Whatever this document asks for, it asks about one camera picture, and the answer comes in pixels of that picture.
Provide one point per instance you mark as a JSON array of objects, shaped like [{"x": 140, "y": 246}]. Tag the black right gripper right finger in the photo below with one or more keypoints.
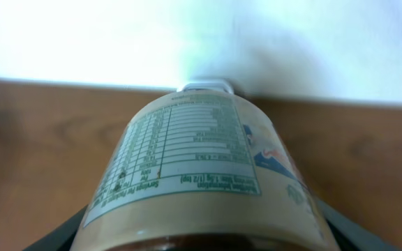
[{"x": 351, "y": 236}]

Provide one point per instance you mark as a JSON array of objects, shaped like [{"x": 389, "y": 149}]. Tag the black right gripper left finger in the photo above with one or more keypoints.
[{"x": 61, "y": 238}]

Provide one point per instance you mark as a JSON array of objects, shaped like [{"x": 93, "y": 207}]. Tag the white barcode scanner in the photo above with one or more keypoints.
[{"x": 221, "y": 85}]

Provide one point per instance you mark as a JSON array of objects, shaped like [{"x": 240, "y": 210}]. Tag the green lidded jar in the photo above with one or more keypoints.
[{"x": 202, "y": 170}]

